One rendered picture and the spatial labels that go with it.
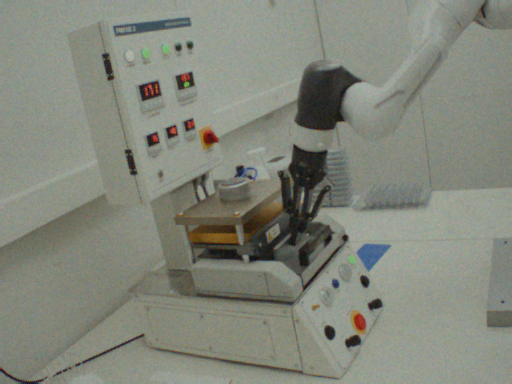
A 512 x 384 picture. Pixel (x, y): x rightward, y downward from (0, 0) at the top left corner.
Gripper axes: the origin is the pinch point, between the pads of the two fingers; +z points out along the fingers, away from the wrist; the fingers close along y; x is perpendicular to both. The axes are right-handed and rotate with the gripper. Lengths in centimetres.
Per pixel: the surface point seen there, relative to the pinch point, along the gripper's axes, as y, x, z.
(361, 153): -50, 238, 63
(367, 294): 17.5, 10.5, 16.7
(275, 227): -4.4, -2.3, -0.1
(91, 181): -66, 2, 9
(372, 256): 10, 45, 26
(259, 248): -3.9, -10.5, 1.4
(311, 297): 9.6, -10.1, 8.7
